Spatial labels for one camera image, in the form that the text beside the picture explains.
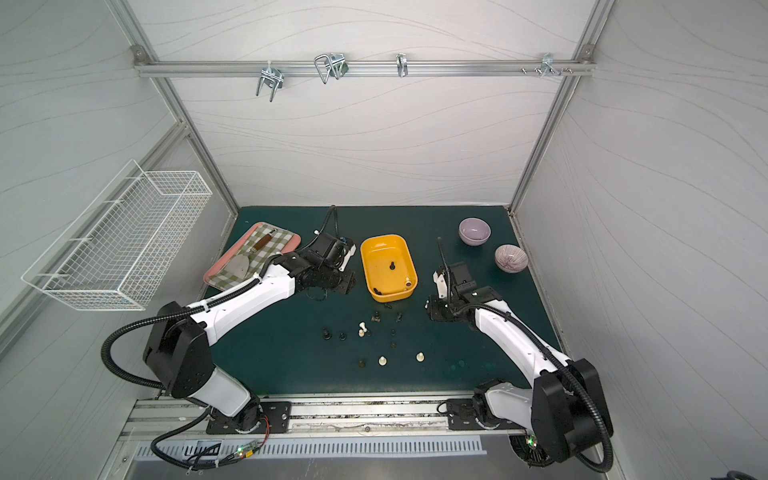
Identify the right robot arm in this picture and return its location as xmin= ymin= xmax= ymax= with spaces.
xmin=425 ymin=262 xmax=615 ymax=473

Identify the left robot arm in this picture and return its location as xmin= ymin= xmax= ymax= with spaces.
xmin=143 ymin=233 xmax=357 ymax=418

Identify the yellow plastic storage box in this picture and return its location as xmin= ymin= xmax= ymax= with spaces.
xmin=361 ymin=234 xmax=418 ymax=304

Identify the pink tray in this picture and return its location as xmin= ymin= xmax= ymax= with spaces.
xmin=202 ymin=221 xmax=302 ymax=292

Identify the green checkered cloth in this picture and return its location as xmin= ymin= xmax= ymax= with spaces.
xmin=209 ymin=223 xmax=296 ymax=292

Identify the purple ribbed bowl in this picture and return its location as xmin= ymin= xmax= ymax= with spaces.
xmin=494 ymin=244 xmax=529 ymax=274

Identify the purple bowl upright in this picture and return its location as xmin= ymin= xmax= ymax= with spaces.
xmin=458 ymin=217 xmax=492 ymax=247

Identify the metal hook clamp left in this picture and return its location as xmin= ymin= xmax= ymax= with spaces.
xmin=255 ymin=62 xmax=284 ymax=102

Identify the metal hook clamp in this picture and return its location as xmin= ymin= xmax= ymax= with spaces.
xmin=313 ymin=53 xmax=349 ymax=84
xmin=255 ymin=62 xmax=284 ymax=102

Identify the metal hook clamp middle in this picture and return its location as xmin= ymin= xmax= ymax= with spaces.
xmin=313 ymin=53 xmax=349 ymax=84

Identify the aluminium crossbar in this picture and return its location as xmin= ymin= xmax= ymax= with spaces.
xmin=135 ymin=57 xmax=597 ymax=78

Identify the metal spatula wooden handle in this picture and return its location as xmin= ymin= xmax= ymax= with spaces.
xmin=222 ymin=229 xmax=276 ymax=280

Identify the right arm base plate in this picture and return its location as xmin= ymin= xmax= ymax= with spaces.
xmin=436 ymin=398 xmax=526 ymax=433

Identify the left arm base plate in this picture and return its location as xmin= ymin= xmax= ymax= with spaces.
xmin=206 ymin=401 xmax=292 ymax=435

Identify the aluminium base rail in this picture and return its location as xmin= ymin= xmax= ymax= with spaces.
xmin=119 ymin=391 xmax=613 ymax=442

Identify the white wire basket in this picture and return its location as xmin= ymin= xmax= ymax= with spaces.
xmin=21 ymin=160 xmax=212 ymax=312

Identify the right black conduit cable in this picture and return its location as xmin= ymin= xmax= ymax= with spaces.
xmin=461 ymin=304 xmax=614 ymax=474

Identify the black conduit cable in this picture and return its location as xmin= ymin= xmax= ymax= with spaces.
xmin=461 ymin=304 xmax=614 ymax=474
xmin=100 ymin=277 xmax=263 ymax=391

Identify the metal ring clamp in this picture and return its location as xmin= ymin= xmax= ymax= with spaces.
xmin=395 ymin=53 xmax=408 ymax=78

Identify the left black conduit cable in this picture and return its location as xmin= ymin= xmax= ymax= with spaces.
xmin=100 ymin=277 xmax=263 ymax=391

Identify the metal bracket right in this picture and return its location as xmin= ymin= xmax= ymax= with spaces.
xmin=520 ymin=54 xmax=573 ymax=78

